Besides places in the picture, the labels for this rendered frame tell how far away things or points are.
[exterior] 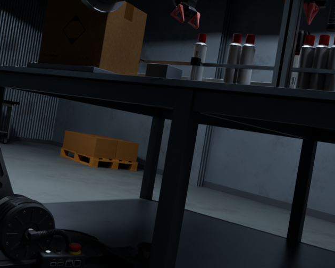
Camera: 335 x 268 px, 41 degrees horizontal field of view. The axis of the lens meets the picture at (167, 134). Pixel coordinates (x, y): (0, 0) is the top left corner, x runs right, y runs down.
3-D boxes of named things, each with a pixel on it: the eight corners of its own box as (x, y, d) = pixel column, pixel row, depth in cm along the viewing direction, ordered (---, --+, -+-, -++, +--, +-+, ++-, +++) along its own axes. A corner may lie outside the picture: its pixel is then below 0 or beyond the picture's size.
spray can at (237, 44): (237, 89, 171) (246, 36, 170) (232, 86, 166) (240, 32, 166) (226, 88, 174) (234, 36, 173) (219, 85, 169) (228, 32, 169)
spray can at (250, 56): (251, 90, 168) (260, 36, 168) (245, 88, 164) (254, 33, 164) (239, 89, 171) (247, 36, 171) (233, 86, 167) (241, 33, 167)
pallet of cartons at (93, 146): (142, 171, 673) (147, 144, 673) (94, 167, 613) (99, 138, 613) (98, 159, 759) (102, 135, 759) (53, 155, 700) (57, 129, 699)
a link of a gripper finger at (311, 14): (299, 27, 179) (302, 3, 179) (317, 26, 174) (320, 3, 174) (293, 22, 173) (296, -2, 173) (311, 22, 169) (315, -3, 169)
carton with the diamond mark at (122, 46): (136, 81, 175) (147, 14, 175) (99, 69, 154) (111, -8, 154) (78, 75, 190) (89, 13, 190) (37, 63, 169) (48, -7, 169)
